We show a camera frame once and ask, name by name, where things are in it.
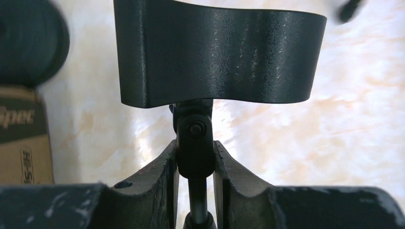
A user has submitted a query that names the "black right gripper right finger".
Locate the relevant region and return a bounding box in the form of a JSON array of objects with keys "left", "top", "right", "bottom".
[{"left": 213, "top": 141, "right": 405, "bottom": 229}]

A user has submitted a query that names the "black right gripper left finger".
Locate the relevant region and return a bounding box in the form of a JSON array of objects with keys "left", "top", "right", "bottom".
[{"left": 0, "top": 141, "right": 179, "bottom": 229}]

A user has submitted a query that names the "brown cardboard box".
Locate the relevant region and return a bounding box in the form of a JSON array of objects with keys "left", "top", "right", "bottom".
[{"left": 0, "top": 85, "right": 54, "bottom": 184}]

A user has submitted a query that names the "black round-base stand with clip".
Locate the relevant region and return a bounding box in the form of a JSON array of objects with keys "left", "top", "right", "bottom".
[{"left": 113, "top": 0, "right": 327, "bottom": 229}]

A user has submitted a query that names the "black round-base stand with holder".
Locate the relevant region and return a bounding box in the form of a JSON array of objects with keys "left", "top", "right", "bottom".
[{"left": 0, "top": 0, "right": 70, "bottom": 88}]

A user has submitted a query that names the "black music stand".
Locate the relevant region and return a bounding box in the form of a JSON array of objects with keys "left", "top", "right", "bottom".
[{"left": 336, "top": 0, "right": 364, "bottom": 24}]

